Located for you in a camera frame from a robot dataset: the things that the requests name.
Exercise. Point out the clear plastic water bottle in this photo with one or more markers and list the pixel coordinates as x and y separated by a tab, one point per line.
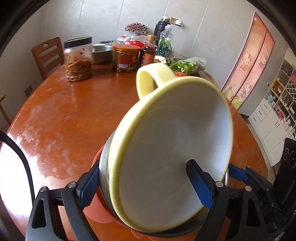
165	39

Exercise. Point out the dried flower bouquet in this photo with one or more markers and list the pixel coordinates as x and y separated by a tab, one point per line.
137	28

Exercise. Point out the deep steel bowl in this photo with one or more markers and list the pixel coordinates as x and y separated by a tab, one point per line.
154	190

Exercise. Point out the dark sauce bottle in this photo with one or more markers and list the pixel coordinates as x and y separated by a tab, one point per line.
148	51

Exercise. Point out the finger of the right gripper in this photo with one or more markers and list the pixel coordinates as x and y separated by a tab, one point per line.
237	173

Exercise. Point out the carrot rear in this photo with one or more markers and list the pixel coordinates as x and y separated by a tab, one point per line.
180	74

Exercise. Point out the low wall outlet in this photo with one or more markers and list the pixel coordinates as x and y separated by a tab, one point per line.
28	91

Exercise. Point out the small steel basin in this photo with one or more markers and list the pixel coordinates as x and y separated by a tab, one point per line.
101	53

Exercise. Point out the wall power socket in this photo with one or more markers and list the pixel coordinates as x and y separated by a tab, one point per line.
175	21

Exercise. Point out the red tissue pack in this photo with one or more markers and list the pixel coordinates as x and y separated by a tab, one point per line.
135	41

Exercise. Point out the black thermos flask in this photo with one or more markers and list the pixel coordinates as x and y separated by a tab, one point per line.
160	27

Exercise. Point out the pink hello kitty door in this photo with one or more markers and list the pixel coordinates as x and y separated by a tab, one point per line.
250	63

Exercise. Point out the orange pig-shaped plate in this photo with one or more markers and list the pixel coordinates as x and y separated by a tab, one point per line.
99	212

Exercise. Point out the brown wooden slat chair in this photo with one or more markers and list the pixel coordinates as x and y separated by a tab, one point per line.
48	55

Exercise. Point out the clear jar black lid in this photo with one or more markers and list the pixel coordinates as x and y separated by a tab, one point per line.
78	58

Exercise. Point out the white shelf cabinet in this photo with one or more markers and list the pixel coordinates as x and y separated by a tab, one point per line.
274	118

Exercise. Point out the red chili sauce jar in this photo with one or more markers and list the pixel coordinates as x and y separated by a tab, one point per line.
125	58

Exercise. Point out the curved light wood chair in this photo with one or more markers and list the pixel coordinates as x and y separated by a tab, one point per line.
7	119

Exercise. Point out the bag of green vegetables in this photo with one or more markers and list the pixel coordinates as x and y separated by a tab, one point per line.
187	66

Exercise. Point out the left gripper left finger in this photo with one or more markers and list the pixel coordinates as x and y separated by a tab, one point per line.
88	185

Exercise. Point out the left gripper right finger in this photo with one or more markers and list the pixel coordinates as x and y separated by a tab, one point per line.
203	184

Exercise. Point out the yellow bowl with handle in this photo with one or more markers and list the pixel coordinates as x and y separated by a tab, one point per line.
176	119

